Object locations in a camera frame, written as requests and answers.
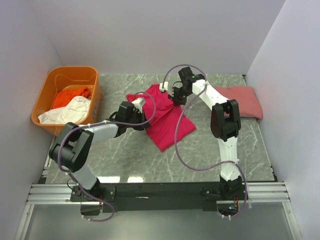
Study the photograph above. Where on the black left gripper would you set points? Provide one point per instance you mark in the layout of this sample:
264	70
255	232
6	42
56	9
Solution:
141	119

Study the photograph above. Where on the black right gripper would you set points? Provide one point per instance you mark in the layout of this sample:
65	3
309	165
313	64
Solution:
177	95

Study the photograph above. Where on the magenta t shirt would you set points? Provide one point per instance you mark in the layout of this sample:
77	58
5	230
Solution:
163	125

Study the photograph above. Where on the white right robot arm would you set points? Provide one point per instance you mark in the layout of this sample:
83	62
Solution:
225	125

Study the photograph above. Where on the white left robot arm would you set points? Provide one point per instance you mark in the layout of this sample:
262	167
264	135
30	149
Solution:
71	147

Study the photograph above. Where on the white t shirt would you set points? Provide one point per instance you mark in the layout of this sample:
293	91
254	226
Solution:
75	111

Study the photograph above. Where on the orange t shirt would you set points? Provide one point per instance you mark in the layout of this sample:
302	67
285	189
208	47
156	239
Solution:
65	96

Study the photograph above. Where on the folded salmon pink t shirt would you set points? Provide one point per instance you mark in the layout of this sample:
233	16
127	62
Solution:
249	106

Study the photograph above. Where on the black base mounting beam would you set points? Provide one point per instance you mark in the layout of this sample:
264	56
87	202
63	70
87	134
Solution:
169	195

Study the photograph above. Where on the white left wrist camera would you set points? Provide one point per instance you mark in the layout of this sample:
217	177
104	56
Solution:
139	102

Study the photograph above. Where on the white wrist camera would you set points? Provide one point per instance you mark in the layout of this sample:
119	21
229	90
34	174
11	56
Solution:
164	86
139	102

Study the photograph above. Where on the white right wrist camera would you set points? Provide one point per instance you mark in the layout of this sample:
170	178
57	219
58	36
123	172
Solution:
164	86

